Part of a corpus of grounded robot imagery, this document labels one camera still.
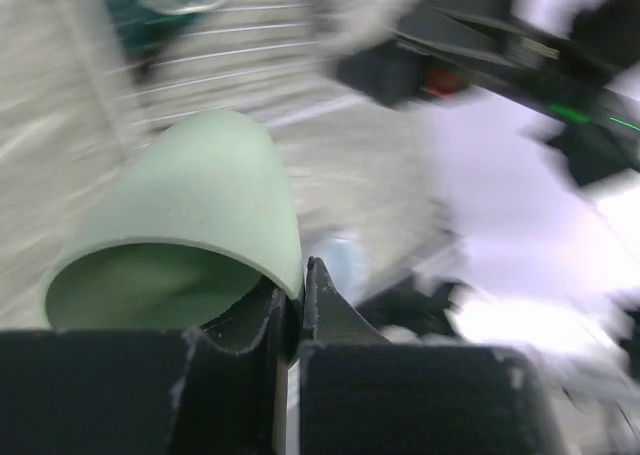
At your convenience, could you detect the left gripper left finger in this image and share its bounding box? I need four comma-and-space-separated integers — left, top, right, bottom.
1, 280, 285, 454

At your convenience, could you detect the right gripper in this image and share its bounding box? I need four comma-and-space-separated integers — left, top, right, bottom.
333, 0, 639, 185

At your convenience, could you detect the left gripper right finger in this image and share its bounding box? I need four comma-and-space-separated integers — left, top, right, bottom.
299, 258, 565, 455

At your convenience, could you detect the light green cup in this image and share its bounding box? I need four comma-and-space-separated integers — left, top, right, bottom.
43, 110, 303, 328

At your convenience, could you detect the dark green mug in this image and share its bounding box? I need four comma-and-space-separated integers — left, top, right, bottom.
104, 0, 227, 81

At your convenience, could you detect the metal dish rack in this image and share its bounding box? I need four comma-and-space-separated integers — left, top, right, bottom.
58, 0, 359, 148

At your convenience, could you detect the light blue mug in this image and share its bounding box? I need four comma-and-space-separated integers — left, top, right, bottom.
310, 231, 370, 304

